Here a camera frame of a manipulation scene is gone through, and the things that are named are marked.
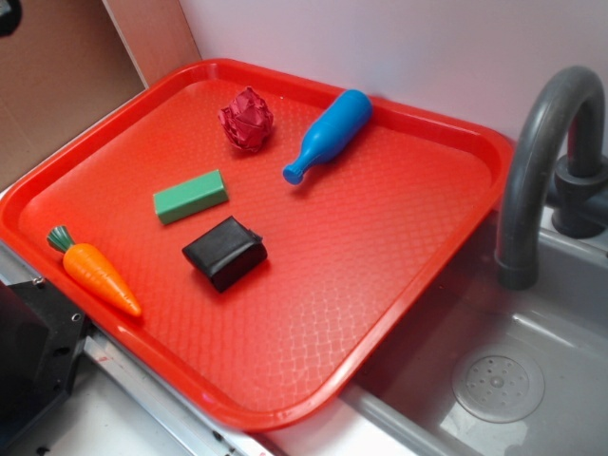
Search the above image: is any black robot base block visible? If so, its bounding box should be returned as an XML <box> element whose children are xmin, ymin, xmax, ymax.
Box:
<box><xmin>1</xmin><ymin>280</ymin><xmax>88</xmax><ymax>452</ymax></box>

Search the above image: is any red plastic tray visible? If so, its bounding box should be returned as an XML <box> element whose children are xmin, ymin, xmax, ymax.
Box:
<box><xmin>1</xmin><ymin>59</ymin><xmax>513</xmax><ymax>431</ymax></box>

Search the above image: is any black folded pouch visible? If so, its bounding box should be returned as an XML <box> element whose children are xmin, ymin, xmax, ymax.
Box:
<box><xmin>182</xmin><ymin>217</ymin><xmax>268</xmax><ymax>293</ymax></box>

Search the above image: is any blue plastic bottle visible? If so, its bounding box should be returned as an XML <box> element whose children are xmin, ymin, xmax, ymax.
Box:
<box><xmin>282</xmin><ymin>89</ymin><xmax>373</xmax><ymax>185</ymax></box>

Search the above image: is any crumpled red paper ball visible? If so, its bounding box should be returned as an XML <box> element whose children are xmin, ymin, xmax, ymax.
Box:
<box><xmin>218</xmin><ymin>86</ymin><xmax>274</xmax><ymax>153</ymax></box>

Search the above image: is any green rectangular block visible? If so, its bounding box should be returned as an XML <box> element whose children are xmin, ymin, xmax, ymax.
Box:
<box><xmin>153</xmin><ymin>169</ymin><xmax>229</xmax><ymax>225</ymax></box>

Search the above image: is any orange toy carrot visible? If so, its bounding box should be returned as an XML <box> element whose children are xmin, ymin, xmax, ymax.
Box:
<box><xmin>47</xmin><ymin>225</ymin><xmax>143</xmax><ymax>317</ymax></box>

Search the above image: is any grey plastic sink basin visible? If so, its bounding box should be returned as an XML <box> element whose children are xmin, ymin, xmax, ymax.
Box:
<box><xmin>342</xmin><ymin>216</ymin><xmax>607</xmax><ymax>455</ymax></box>

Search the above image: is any round sink drain cover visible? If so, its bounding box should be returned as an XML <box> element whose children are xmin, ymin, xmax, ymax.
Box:
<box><xmin>451</xmin><ymin>344</ymin><xmax>545</xmax><ymax>424</ymax></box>

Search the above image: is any grey curved faucet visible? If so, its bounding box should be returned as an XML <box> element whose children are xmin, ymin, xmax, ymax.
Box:
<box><xmin>495</xmin><ymin>66</ymin><xmax>607</xmax><ymax>290</ymax></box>

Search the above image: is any brown cardboard panel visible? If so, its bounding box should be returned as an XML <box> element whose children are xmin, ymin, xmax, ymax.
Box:
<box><xmin>1</xmin><ymin>1</ymin><xmax>200</xmax><ymax>188</ymax></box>

